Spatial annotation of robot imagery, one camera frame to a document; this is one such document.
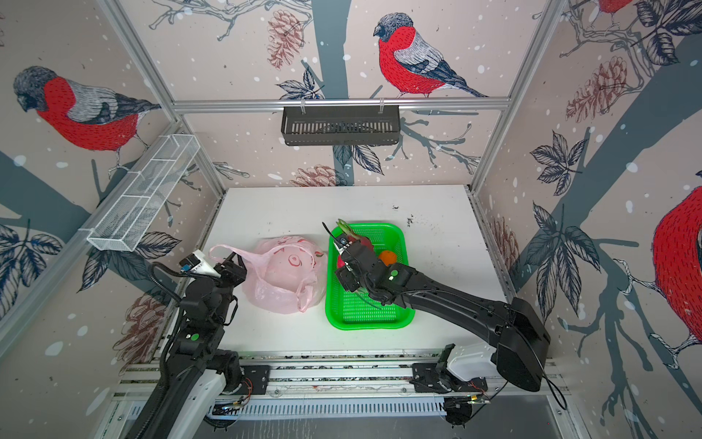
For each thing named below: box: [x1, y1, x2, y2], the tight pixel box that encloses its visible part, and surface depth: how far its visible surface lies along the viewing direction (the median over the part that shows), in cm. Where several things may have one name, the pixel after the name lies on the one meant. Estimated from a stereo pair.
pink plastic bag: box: [208, 235, 329, 314], surface depth 83 cm
